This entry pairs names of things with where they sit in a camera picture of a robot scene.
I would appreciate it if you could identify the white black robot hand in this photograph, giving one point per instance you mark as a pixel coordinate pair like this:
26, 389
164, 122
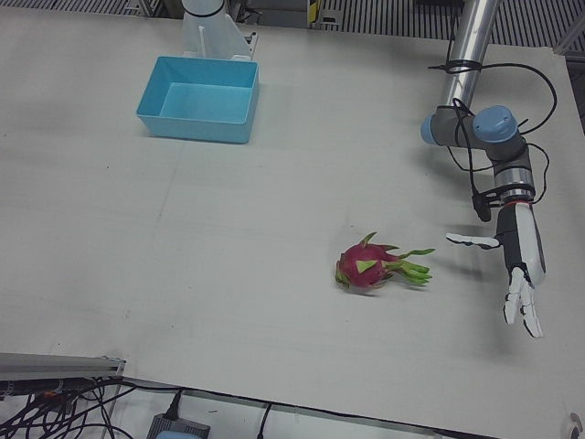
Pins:
525, 242

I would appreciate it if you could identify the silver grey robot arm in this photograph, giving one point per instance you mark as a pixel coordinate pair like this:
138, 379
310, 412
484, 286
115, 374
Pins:
471, 46

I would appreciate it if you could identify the aluminium extrusion rail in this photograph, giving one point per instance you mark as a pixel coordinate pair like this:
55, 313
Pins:
55, 363

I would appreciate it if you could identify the black wrist connector bracket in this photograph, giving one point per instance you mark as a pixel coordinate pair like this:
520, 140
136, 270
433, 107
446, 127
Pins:
482, 208

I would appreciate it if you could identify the light blue plastic bin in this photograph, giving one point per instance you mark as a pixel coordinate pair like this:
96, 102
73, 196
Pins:
201, 128

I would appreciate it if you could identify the pink dragon fruit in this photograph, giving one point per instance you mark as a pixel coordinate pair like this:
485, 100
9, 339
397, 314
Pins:
361, 265

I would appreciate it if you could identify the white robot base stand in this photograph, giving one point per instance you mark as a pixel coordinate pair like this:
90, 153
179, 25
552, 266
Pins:
205, 32

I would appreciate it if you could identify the yellow black striped marker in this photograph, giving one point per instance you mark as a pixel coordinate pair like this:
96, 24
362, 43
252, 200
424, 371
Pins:
313, 10

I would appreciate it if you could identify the grey power adapter box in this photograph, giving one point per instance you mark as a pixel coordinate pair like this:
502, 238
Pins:
176, 429

